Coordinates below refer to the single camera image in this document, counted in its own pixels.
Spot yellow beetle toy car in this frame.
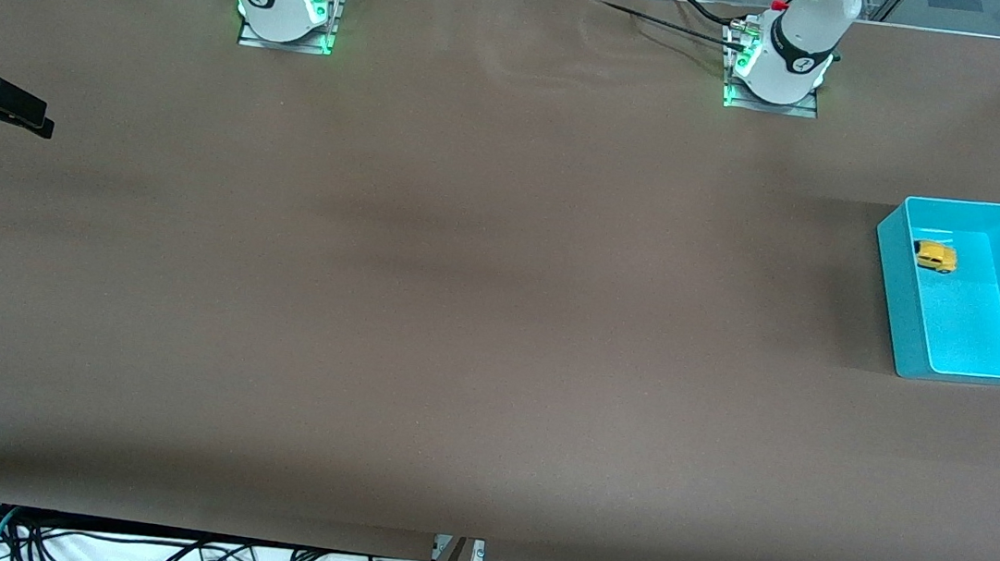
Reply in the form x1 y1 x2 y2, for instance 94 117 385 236
910 238 961 275

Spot teal plastic bin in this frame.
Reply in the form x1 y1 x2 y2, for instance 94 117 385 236
860 189 1000 388

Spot brown table cover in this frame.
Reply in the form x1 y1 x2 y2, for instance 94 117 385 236
0 0 1000 561

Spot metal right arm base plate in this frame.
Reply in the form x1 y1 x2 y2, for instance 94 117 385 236
237 0 342 57

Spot teal floor cable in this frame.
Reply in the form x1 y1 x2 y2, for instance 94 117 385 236
0 505 23 561

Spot short black tabletop cable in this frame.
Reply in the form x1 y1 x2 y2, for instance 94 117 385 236
674 0 749 30

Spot long black tabletop cable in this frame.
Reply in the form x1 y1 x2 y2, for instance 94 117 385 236
563 0 753 55

